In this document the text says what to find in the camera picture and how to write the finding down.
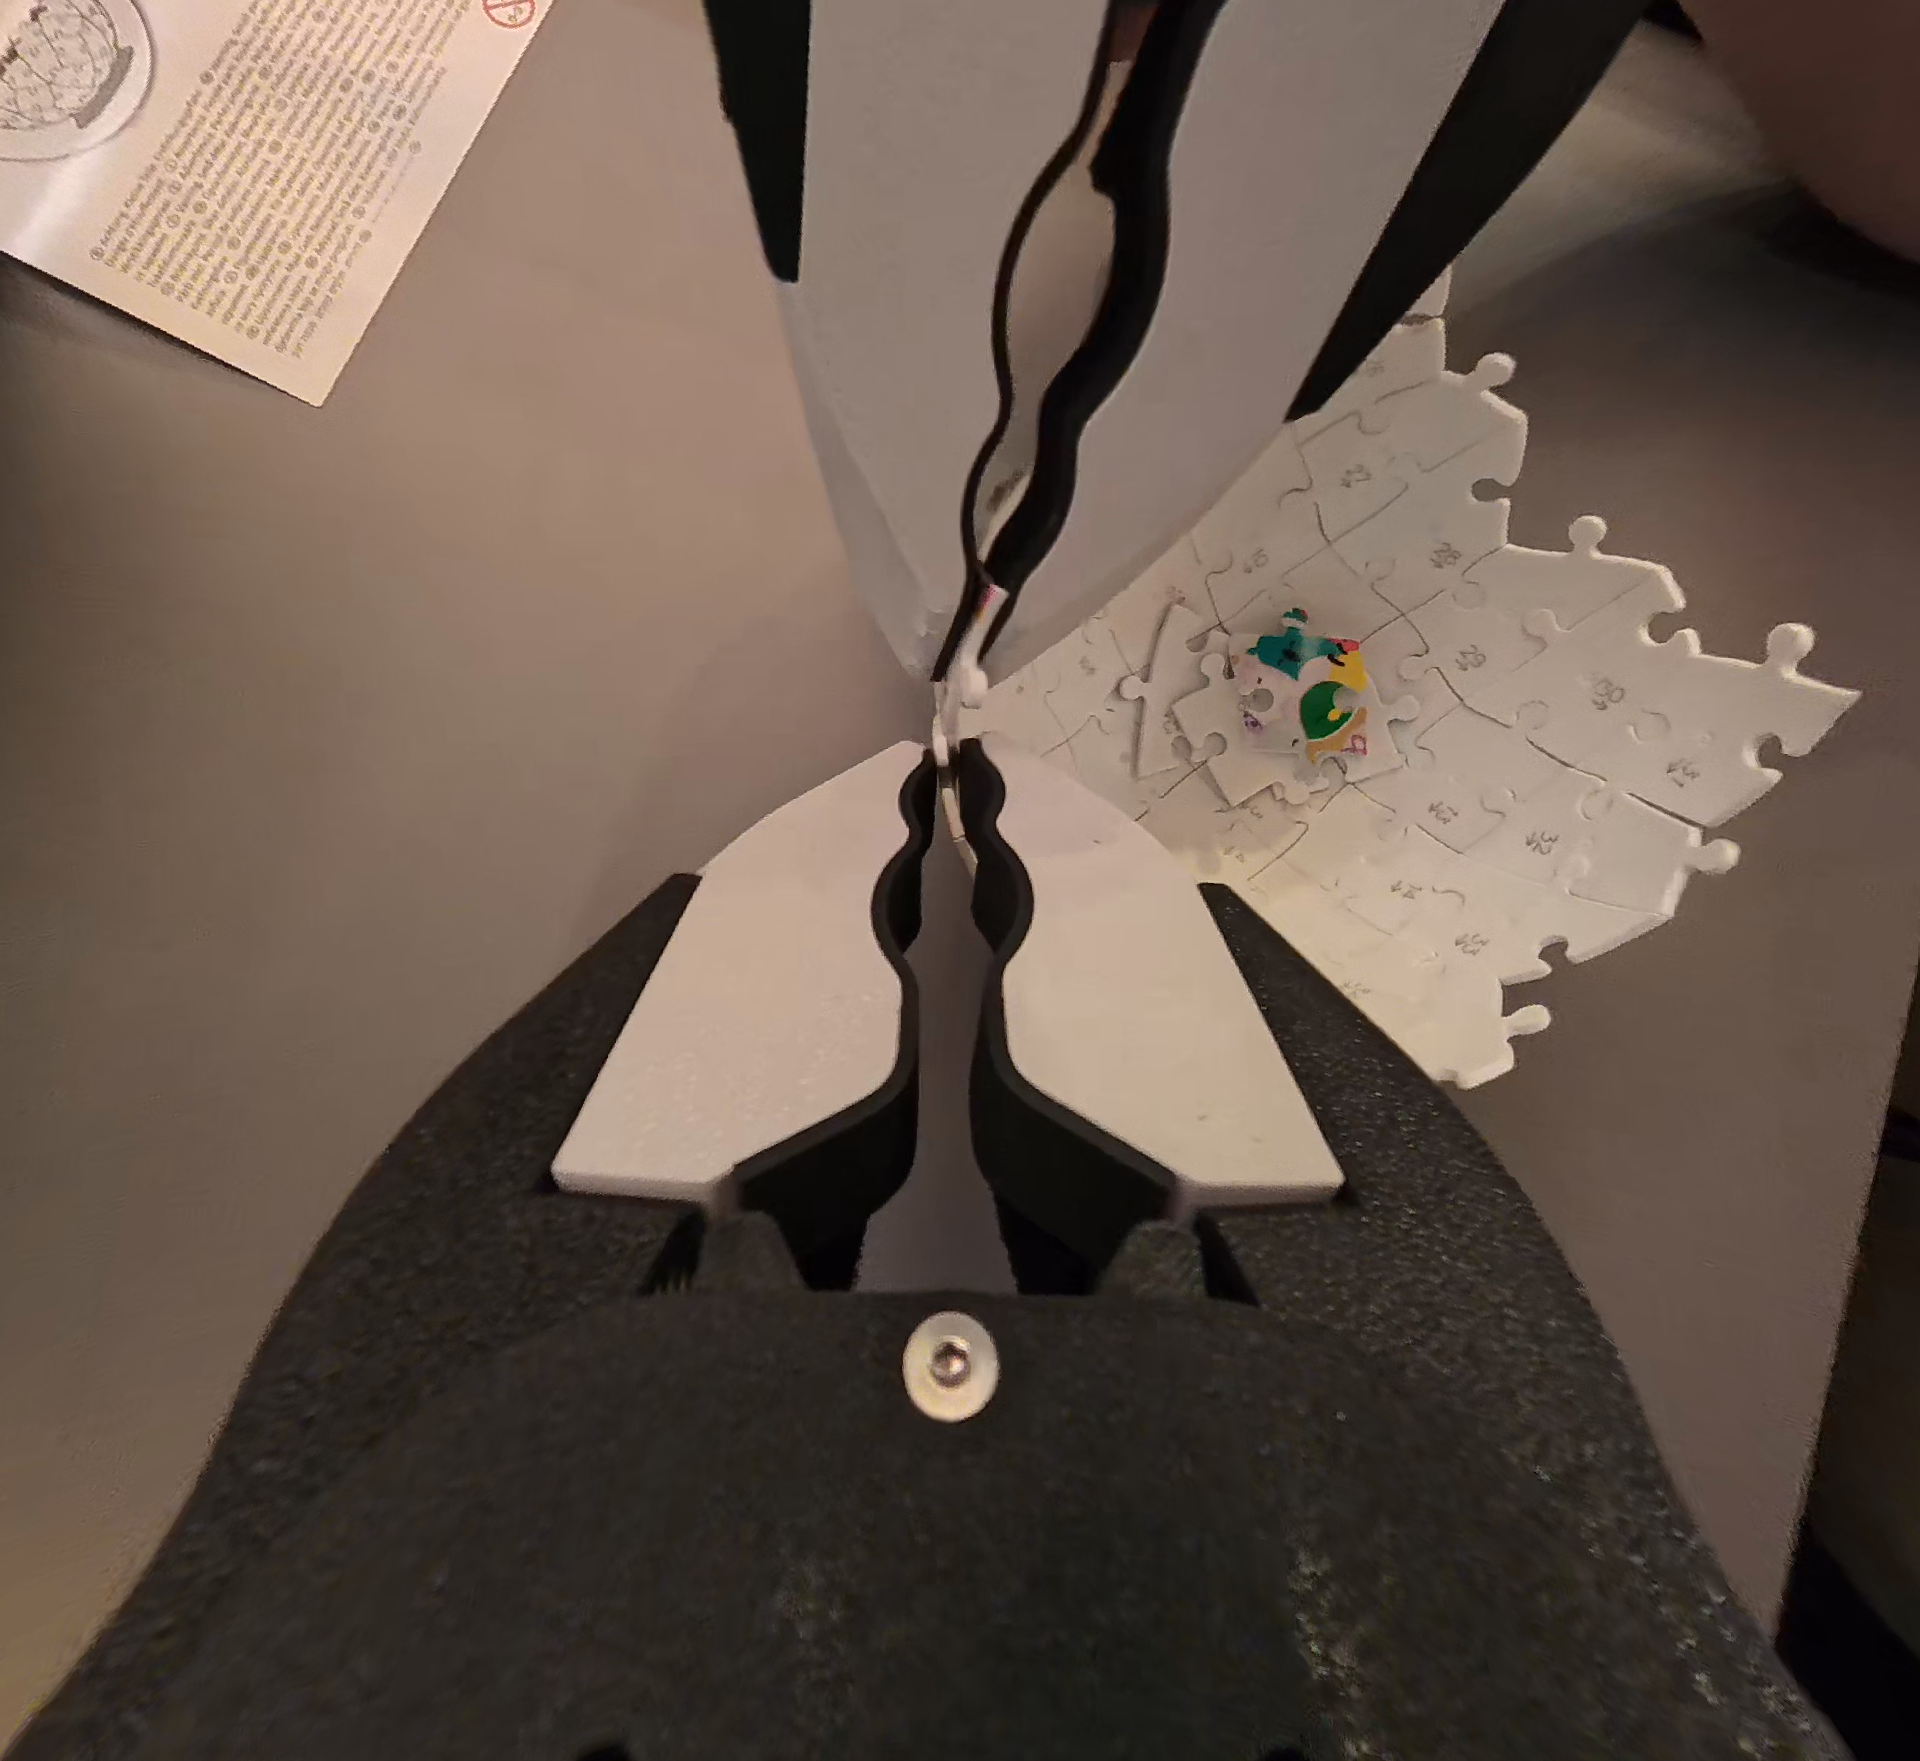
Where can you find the white instruction leaflet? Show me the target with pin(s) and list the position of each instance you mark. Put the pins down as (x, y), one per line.
(271, 111)

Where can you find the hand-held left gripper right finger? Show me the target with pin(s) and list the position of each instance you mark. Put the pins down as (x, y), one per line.
(1148, 1025)

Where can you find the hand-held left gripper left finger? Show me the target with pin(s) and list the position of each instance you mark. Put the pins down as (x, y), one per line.
(751, 1025)

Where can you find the colourful loose puzzle piece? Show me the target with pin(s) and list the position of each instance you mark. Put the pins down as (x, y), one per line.
(1314, 688)

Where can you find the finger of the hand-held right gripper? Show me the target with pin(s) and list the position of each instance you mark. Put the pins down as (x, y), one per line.
(1290, 185)
(916, 142)

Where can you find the person's right forearm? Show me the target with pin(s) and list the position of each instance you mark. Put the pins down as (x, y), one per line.
(1799, 20)

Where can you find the white loose puzzle piece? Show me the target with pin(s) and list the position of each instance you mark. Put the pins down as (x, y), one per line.
(1223, 726)
(1163, 696)

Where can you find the white half puzzle ball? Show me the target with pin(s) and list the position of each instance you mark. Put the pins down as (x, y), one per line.
(1576, 771)

